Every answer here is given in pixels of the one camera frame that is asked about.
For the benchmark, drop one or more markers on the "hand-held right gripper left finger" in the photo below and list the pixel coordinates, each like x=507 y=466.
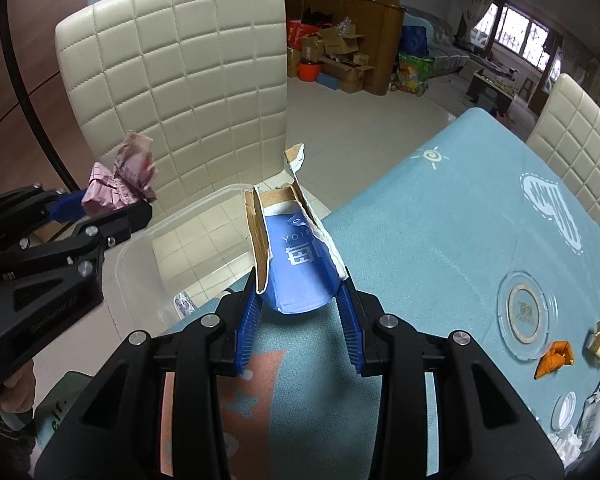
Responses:
x=247 y=330

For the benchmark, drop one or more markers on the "blue shopping bag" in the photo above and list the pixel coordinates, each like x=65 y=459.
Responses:
x=414 y=40

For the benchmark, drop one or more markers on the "crumpled orange wrapper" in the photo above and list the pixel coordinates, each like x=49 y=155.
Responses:
x=555 y=357

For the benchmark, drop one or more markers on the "orange bucket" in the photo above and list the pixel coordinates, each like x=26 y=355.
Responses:
x=310 y=71

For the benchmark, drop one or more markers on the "brown wooden wardrobe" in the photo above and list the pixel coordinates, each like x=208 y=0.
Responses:
x=25 y=85

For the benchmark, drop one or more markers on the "red cardboard box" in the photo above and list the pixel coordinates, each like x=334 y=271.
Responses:
x=296 y=35

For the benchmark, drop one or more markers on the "grey sofa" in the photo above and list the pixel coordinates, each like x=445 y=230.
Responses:
x=447 y=50

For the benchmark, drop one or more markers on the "cream quilted leather chair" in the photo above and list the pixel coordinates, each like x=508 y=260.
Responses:
x=190 y=85
x=580 y=135

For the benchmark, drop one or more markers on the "dark coffee table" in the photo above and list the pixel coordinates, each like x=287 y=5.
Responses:
x=492 y=90

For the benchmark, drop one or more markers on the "pink wrapper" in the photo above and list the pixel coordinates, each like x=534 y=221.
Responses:
x=122 y=175

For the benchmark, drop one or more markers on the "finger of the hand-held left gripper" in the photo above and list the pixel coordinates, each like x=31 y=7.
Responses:
x=67 y=207
x=115 y=227

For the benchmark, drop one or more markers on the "person's left hand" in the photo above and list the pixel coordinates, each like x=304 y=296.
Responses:
x=20 y=390

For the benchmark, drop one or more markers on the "pile of brown cardboard boxes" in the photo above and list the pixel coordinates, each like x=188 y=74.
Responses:
x=340 y=55

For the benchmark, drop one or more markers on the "clear plastic bin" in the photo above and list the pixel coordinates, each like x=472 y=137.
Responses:
x=145 y=260

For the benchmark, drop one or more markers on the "wooden partition cabinet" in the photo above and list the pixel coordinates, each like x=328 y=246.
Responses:
x=385 y=20

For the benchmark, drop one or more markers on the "window with dark frame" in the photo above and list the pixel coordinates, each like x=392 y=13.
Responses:
x=517 y=30

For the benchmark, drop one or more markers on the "white bottle cap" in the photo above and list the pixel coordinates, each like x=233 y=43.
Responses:
x=565 y=410

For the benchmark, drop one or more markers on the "small silver wrapper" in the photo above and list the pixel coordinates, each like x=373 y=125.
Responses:
x=185 y=305

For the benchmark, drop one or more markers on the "white printed packet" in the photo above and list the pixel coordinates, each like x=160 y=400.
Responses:
x=594 y=420

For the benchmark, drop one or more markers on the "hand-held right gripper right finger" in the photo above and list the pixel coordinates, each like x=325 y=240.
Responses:
x=349 y=330

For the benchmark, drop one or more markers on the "light blue printed tablecloth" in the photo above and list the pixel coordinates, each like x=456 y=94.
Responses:
x=430 y=220

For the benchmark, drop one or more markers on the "crumpled white tissue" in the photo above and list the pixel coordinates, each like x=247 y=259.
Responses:
x=566 y=445

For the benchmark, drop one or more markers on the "torn blue paper carton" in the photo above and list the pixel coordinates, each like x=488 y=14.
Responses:
x=295 y=260

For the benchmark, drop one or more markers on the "clear round plastic lid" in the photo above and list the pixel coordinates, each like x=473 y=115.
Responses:
x=525 y=315

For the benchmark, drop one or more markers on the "colourful woven bag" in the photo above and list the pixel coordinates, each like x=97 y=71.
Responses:
x=414 y=75

